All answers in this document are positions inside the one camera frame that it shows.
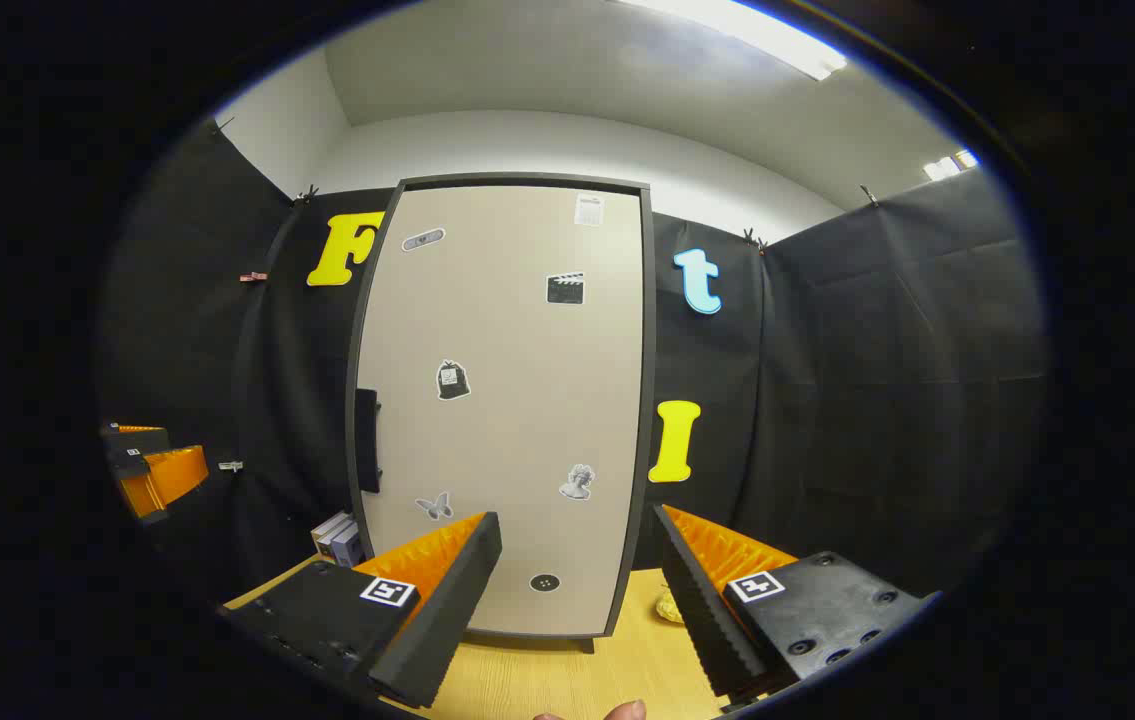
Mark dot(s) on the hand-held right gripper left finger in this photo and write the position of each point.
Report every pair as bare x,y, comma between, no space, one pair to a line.
447,610

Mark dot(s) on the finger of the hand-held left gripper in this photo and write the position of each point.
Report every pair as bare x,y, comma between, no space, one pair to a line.
167,478
132,442

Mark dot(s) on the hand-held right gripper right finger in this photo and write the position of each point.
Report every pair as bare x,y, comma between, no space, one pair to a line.
702,620

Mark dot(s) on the yellow coaster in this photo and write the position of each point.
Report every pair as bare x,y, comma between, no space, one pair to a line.
669,607

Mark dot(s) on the beige cabinet door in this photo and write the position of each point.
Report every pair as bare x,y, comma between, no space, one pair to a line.
507,420

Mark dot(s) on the grey cabinet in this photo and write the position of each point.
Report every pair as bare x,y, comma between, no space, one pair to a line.
649,400

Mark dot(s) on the black backdrop cloth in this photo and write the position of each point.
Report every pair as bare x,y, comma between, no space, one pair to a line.
877,400

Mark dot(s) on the black clip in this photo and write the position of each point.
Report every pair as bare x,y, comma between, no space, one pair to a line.
868,195
307,193
222,125
753,238

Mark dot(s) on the small ceiling light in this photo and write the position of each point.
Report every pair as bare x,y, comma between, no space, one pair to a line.
947,165

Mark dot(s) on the long ceiling light panel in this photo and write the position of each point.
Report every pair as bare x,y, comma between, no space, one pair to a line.
757,35

